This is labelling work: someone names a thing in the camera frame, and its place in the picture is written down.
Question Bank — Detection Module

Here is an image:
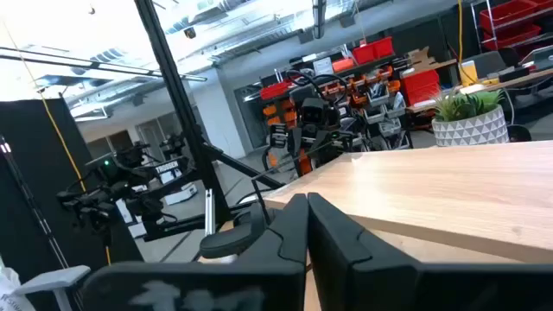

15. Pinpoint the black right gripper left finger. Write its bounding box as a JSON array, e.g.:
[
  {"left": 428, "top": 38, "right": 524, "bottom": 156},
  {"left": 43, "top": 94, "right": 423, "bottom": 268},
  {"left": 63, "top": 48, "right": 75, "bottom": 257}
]
[{"left": 81, "top": 194, "right": 310, "bottom": 311}]

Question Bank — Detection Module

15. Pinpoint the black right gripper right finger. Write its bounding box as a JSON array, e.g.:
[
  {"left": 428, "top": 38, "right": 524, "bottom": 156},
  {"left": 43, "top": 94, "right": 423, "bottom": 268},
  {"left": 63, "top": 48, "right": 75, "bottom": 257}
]
[{"left": 307, "top": 192, "right": 553, "bottom": 311}]

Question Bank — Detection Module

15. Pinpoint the black partition panel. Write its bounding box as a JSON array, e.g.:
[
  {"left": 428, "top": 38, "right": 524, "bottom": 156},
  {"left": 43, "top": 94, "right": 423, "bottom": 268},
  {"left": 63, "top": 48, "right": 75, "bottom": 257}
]
[{"left": 0, "top": 98, "right": 144, "bottom": 303}]

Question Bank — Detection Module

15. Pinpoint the white stool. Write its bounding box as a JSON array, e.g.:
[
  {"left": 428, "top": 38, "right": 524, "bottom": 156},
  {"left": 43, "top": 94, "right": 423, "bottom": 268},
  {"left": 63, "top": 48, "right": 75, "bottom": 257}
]
[{"left": 11, "top": 264, "right": 92, "bottom": 311}]

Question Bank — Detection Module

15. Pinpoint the white box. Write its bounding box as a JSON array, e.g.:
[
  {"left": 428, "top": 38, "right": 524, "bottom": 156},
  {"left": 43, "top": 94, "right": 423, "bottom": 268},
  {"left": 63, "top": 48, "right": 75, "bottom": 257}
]
[{"left": 163, "top": 182, "right": 199, "bottom": 206}]

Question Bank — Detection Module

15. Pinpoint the white plastic bag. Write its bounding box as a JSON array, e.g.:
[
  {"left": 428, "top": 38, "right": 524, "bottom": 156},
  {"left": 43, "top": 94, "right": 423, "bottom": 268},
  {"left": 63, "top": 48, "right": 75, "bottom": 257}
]
[{"left": 0, "top": 257, "right": 36, "bottom": 311}]

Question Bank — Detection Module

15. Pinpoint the black orange background robot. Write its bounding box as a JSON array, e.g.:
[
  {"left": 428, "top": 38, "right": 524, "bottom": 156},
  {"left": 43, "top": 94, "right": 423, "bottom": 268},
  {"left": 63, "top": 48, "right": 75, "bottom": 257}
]
[{"left": 258, "top": 68, "right": 359, "bottom": 178}]

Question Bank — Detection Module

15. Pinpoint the plant in white patterned pot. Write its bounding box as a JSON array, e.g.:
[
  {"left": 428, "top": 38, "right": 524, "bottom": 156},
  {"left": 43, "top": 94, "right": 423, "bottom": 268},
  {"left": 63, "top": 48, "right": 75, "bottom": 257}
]
[{"left": 430, "top": 89, "right": 511, "bottom": 148}]

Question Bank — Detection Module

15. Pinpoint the red crate stack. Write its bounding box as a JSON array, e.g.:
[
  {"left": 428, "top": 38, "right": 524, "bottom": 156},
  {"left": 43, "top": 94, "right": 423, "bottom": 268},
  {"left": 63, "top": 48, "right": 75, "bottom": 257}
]
[{"left": 400, "top": 68, "right": 442, "bottom": 107}]

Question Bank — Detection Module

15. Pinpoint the red storage bin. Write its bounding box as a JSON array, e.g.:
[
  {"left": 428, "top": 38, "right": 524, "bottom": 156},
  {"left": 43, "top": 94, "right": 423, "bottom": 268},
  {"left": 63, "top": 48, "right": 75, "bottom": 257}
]
[
  {"left": 372, "top": 36, "right": 395, "bottom": 60},
  {"left": 352, "top": 41, "right": 376, "bottom": 66}
]

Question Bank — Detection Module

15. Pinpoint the yellow box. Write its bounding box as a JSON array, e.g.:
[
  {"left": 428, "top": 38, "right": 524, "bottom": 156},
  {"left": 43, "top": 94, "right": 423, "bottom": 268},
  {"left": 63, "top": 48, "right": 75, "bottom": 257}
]
[{"left": 458, "top": 60, "right": 479, "bottom": 87}]

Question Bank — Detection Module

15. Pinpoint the wooden desk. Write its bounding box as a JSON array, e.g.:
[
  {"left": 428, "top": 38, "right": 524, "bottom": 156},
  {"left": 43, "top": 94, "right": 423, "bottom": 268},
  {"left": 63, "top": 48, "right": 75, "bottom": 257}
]
[{"left": 405, "top": 67, "right": 553, "bottom": 114}]

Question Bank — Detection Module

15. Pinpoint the metal rack with red trays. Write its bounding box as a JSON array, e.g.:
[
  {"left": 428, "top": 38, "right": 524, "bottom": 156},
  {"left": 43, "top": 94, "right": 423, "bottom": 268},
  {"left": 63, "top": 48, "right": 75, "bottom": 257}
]
[{"left": 470, "top": 0, "right": 553, "bottom": 53}]

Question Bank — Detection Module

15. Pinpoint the yellow hanging cable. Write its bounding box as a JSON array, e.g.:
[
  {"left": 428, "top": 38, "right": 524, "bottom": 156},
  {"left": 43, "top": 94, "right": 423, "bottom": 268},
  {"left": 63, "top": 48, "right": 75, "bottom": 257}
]
[
  {"left": 456, "top": 0, "right": 467, "bottom": 83},
  {"left": 39, "top": 91, "right": 113, "bottom": 265}
]

